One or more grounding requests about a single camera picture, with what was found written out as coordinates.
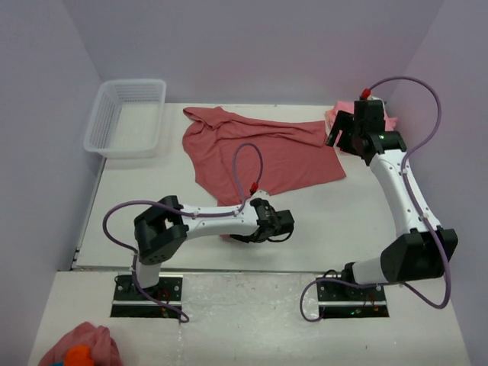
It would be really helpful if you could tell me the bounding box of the red polo t shirt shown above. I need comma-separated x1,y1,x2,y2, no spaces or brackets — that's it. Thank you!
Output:
181,106,347,242

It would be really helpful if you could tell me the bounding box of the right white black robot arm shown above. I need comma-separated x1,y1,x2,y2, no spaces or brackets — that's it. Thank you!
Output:
326,99,458,285

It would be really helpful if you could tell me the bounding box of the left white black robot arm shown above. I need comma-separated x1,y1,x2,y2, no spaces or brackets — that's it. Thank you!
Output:
133,192,294,289

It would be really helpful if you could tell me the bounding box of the folded pink t shirt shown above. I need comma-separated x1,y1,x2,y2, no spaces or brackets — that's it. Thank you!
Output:
333,101,398,131

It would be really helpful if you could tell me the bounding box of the folded peach t shirt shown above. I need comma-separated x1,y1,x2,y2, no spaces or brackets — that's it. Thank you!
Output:
325,108,337,128

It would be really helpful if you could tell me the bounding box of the white plastic basket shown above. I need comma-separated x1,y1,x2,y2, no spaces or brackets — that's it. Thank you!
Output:
83,79,167,159

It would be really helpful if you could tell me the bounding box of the crumpled red cloth pile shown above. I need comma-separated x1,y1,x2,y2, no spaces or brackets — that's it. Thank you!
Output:
38,322,124,366

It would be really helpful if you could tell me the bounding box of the orange blue toy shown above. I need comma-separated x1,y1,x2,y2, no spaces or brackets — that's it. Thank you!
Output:
63,345,95,366

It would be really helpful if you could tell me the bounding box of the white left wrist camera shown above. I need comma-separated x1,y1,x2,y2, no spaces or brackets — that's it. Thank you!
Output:
249,182,269,199

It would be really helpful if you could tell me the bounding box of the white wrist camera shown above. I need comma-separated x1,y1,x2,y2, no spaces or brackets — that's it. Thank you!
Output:
359,88,384,103
249,182,269,199

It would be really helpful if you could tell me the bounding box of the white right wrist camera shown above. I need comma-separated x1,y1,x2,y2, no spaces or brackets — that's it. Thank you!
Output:
359,88,384,103

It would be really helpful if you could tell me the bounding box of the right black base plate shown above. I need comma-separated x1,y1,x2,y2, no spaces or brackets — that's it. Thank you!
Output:
316,281,390,319

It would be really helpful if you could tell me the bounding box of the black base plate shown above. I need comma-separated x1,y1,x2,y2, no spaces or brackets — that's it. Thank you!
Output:
110,274,183,319
316,281,390,319

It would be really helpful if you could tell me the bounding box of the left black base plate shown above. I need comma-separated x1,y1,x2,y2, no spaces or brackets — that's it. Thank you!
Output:
110,274,183,319

